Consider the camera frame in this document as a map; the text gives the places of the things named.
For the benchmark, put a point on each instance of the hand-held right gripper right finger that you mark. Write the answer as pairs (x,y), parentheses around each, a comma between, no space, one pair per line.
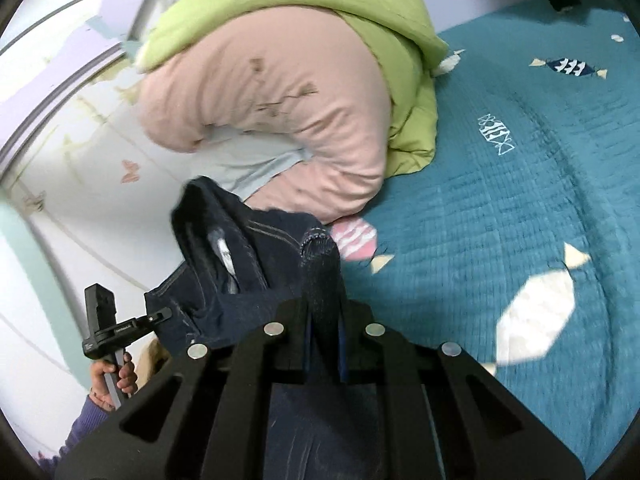
(356,345)

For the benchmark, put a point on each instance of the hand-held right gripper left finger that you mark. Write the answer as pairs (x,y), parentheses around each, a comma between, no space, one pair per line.
(294,342)

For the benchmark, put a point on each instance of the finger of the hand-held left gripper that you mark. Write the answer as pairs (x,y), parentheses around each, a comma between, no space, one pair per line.
(145,322)

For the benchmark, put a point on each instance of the dark blue jeans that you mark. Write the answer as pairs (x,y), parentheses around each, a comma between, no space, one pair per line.
(250,280)

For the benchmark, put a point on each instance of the person's left forearm purple sleeve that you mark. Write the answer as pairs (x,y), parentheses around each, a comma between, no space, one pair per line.
(80,432)

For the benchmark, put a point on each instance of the person's left hand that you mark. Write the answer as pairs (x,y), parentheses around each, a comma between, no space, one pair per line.
(125,377)

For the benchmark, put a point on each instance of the tan cloth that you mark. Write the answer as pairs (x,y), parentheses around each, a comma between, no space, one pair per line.
(152,362)

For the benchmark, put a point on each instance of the light blue cloth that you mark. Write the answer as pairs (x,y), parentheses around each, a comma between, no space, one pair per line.
(250,170)

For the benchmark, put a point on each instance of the teal printed bedspread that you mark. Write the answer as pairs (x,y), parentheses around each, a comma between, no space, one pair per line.
(500,200)

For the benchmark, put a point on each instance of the pink quilt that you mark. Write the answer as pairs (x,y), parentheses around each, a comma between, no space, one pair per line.
(280,90)

